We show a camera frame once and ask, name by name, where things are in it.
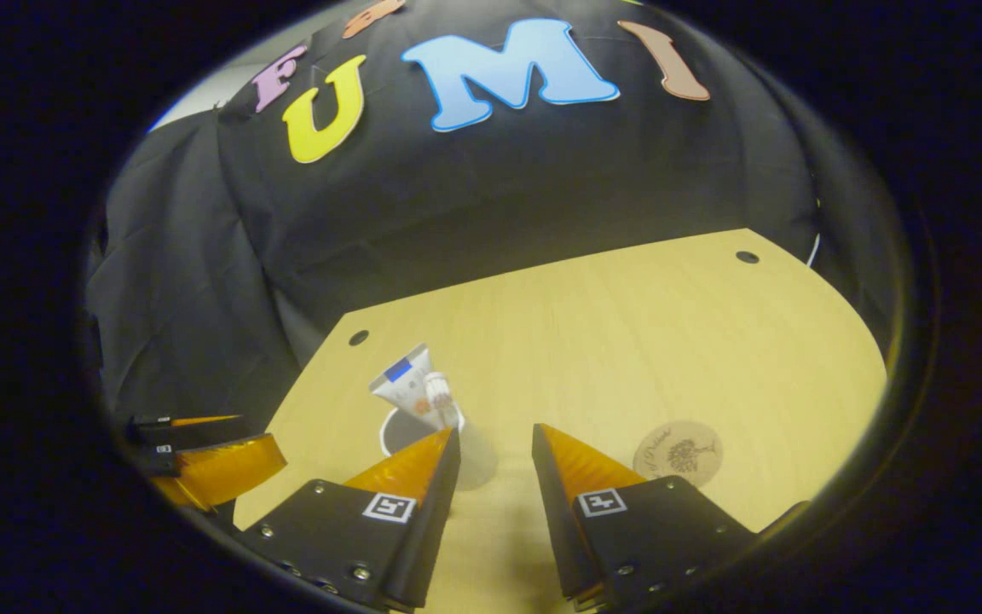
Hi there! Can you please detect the light wooden desktop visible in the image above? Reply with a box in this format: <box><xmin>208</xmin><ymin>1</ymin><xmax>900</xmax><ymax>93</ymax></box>
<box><xmin>234</xmin><ymin>228</ymin><xmax>888</xmax><ymax>614</ymax></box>

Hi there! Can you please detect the round wooden coaster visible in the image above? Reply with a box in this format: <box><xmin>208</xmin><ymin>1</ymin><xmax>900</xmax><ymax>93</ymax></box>
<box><xmin>633</xmin><ymin>420</ymin><xmax>724</xmax><ymax>489</ymax></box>

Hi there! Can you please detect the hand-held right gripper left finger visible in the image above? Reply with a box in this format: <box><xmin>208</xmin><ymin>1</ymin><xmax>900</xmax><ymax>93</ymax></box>
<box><xmin>235</xmin><ymin>426</ymin><xmax>463</xmax><ymax>613</ymax></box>

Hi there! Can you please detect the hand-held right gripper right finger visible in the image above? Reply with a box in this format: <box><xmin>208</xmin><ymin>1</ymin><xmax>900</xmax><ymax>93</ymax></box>
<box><xmin>531</xmin><ymin>422</ymin><xmax>758</xmax><ymax>613</ymax></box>

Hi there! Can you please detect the black backdrop cloth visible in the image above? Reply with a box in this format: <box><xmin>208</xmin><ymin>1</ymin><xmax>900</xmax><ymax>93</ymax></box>
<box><xmin>82</xmin><ymin>0</ymin><xmax>901</xmax><ymax>427</ymax></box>

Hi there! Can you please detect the white toothpaste tube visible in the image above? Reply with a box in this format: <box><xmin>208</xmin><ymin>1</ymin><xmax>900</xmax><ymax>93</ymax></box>
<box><xmin>369</xmin><ymin>344</ymin><xmax>449</xmax><ymax>430</ymax></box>

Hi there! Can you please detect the white cup with wooden handle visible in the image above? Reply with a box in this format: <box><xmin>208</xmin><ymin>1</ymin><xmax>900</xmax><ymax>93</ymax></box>
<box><xmin>378</xmin><ymin>408</ymin><xmax>499</xmax><ymax>491</ymax></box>

